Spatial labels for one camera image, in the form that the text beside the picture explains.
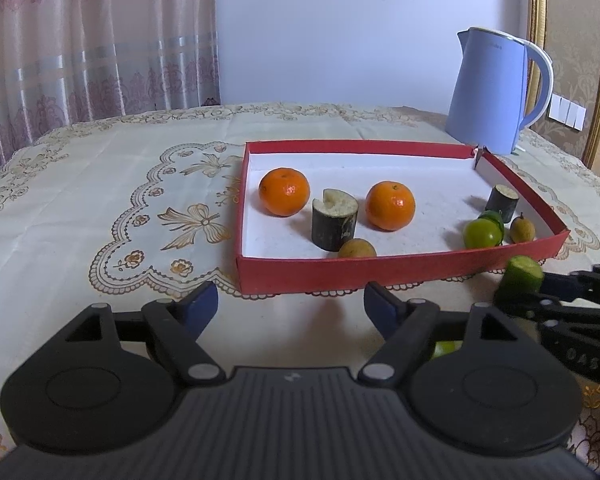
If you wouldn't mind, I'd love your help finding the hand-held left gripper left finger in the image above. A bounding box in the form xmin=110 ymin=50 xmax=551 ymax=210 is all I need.
xmin=65 ymin=280 xmax=226 ymax=387

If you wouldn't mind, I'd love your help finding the short dark sugarcane piece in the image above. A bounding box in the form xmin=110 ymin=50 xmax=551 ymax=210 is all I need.
xmin=485 ymin=184 xmax=520 ymax=223

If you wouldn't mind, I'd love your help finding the thick dark sugarcane piece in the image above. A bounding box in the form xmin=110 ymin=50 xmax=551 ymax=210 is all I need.
xmin=311 ymin=188 xmax=359 ymax=252

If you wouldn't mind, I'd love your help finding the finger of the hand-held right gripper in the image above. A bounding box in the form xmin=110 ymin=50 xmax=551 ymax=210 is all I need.
xmin=494 ymin=295 xmax=600 ymax=379
xmin=539 ymin=264 xmax=600 ymax=307

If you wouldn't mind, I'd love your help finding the blue electric kettle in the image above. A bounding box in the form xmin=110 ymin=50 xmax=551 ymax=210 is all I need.
xmin=445 ymin=26 xmax=554 ymax=156

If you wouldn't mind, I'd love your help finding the green cucumber piece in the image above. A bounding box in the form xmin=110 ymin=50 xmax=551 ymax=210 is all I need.
xmin=497 ymin=255 xmax=545 ymax=302

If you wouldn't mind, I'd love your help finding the green lime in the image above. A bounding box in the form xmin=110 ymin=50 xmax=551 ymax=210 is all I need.
xmin=462 ymin=218 xmax=503 ymax=250
xmin=478 ymin=210 xmax=506 ymax=246

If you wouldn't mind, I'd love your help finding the small brown longan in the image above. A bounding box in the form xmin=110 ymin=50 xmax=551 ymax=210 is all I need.
xmin=337 ymin=238 xmax=378 ymax=259
xmin=509 ymin=212 xmax=537 ymax=244

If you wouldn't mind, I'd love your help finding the pink patterned curtain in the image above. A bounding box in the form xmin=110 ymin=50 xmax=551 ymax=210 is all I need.
xmin=0 ymin=0 xmax=221 ymax=181

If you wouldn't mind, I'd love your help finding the white wall switch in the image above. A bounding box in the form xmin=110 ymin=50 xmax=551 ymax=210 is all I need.
xmin=550 ymin=93 xmax=587 ymax=129

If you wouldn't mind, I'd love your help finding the red shallow cardboard box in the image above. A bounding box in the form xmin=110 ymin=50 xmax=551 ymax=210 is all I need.
xmin=235 ymin=140 xmax=572 ymax=295

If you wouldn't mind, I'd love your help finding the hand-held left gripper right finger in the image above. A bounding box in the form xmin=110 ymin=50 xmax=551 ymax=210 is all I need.
xmin=357 ymin=280 xmax=524 ymax=389

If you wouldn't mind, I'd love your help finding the green tomato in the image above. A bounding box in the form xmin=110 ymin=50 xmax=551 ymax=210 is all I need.
xmin=430 ymin=340 xmax=465 ymax=360

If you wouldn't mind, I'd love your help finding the orange mandarin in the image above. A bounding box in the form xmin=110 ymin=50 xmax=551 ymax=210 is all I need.
xmin=258 ymin=167 xmax=311 ymax=218
xmin=365 ymin=180 xmax=416 ymax=232

